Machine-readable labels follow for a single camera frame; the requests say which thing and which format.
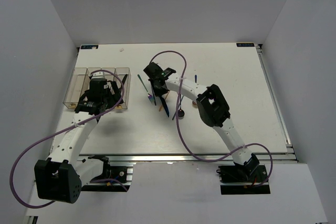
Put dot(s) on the orange chopstick long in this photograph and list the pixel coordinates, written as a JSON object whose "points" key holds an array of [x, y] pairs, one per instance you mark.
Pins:
{"points": [[166, 95]]}

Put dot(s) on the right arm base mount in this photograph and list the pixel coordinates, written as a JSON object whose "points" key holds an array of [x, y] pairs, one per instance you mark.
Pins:
{"points": [[234, 182]]}

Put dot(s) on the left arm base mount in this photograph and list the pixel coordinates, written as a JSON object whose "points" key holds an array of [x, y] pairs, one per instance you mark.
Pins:
{"points": [[110, 176]]}

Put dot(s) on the rainbow spoon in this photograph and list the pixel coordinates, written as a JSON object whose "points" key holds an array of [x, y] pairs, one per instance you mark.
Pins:
{"points": [[193, 102]]}

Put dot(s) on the black spoon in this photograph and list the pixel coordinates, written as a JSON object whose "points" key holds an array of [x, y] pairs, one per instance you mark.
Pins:
{"points": [[180, 112]]}

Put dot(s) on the left blue table label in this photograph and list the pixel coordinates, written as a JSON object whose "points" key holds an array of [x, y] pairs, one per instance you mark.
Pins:
{"points": [[88, 47]]}

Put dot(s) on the blue chopstick near fork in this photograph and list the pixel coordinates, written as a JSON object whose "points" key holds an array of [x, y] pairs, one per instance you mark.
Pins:
{"points": [[152, 92]]}

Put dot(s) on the aluminium table frame rail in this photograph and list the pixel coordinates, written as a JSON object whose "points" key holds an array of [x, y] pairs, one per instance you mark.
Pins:
{"points": [[283, 127]]}

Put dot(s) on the rainbow fork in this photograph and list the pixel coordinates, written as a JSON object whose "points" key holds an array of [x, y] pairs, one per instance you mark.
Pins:
{"points": [[150, 96]]}

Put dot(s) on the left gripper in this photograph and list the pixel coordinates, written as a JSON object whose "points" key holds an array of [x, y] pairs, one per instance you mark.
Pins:
{"points": [[114, 97]]}

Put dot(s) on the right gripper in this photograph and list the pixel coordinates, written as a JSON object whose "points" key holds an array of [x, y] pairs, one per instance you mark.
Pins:
{"points": [[157, 93]]}

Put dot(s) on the right blue table label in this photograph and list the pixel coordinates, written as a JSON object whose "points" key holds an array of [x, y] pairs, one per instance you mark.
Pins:
{"points": [[245, 44]]}

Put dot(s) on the blue table label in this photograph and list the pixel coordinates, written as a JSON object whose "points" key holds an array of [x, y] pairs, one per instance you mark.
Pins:
{"points": [[245, 44], [88, 47]]}

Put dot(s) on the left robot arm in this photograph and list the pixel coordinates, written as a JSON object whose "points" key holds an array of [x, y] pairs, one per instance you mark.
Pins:
{"points": [[60, 177]]}

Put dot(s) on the black knife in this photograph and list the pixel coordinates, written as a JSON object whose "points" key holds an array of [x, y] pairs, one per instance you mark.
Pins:
{"points": [[124, 88]]}

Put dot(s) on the blue knife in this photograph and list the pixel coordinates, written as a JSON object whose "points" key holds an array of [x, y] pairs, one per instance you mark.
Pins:
{"points": [[164, 106]]}

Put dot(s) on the clear four-compartment container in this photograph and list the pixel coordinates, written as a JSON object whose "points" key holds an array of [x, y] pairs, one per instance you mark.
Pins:
{"points": [[80, 80]]}

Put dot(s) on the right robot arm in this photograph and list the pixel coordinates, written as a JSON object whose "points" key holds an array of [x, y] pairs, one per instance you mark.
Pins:
{"points": [[213, 110]]}

